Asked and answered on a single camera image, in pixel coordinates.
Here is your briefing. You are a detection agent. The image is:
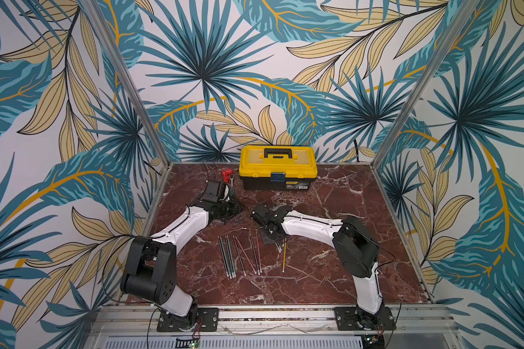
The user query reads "yellow pencil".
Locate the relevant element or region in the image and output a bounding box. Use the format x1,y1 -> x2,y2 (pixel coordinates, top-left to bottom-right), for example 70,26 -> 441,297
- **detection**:
281,240 -> 288,273

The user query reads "red capped pencil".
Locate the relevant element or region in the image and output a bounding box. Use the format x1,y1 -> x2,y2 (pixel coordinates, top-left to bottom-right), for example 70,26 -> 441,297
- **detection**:
236,238 -> 257,275

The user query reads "green pencil with eraser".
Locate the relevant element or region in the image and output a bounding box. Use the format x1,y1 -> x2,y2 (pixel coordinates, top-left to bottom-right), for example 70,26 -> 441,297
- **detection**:
228,242 -> 237,279

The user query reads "yellow black toolbox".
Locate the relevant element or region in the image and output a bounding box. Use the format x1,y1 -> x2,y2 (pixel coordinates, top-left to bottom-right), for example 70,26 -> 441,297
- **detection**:
239,145 -> 318,191

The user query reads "dark blue printed pencil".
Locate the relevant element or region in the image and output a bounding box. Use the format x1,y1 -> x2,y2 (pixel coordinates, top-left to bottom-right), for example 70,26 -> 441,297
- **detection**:
226,236 -> 237,279

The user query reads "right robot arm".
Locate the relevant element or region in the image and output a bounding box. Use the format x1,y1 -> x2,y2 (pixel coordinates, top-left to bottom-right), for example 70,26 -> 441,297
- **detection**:
250,204 -> 384,316

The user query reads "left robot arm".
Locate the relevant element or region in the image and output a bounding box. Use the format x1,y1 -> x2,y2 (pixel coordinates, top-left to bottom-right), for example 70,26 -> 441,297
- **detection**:
120,199 -> 245,317

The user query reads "red object behind toolbox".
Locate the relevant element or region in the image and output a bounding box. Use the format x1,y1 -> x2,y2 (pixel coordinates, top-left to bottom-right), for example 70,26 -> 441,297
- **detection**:
221,168 -> 234,183

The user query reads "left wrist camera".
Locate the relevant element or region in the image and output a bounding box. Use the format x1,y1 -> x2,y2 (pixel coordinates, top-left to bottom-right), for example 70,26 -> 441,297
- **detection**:
200,180 -> 229,204

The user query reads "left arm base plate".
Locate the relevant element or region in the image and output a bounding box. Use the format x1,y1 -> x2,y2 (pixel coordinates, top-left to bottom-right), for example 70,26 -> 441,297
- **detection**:
157,308 -> 220,333

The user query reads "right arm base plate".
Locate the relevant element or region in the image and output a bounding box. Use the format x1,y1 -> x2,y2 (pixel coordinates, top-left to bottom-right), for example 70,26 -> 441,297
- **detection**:
333,305 -> 396,332

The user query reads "aluminium front rail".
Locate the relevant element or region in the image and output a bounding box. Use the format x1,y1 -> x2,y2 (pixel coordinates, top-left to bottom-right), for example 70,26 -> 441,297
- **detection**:
90,303 -> 459,337

